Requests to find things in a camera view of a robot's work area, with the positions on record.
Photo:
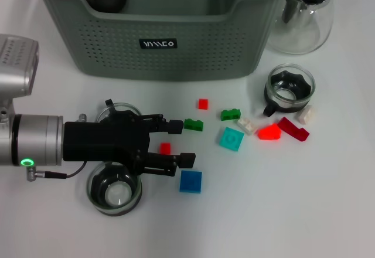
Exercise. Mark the white toy brick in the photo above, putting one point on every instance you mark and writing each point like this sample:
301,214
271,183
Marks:
247,126
307,114

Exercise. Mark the green toy brick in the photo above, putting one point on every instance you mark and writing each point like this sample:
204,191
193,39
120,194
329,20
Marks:
231,115
194,125

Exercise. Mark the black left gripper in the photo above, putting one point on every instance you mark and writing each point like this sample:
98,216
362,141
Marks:
102,140

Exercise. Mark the teal square toy block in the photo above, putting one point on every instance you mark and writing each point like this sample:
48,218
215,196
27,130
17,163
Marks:
230,139

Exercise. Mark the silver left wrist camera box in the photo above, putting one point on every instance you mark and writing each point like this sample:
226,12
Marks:
14,64

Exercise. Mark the blue square toy block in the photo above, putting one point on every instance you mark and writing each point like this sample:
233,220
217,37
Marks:
191,181

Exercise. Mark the glass carafe with black lid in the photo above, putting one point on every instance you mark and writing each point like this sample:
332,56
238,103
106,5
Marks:
319,20

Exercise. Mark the dark red toy brick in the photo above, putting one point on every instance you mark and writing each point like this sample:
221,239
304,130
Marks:
293,128

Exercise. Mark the small red square block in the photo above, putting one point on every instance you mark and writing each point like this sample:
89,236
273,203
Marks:
203,104
165,148

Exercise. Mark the grey-green perforated storage bin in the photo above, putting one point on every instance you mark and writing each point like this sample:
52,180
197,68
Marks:
117,50

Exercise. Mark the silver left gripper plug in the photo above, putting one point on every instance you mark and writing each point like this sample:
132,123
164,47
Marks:
82,118

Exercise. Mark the bright red toy brick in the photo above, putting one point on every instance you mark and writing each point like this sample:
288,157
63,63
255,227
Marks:
269,132

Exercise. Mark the glass teacup with black base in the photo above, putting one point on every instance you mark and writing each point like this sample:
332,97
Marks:
288,93
126,107
117,195

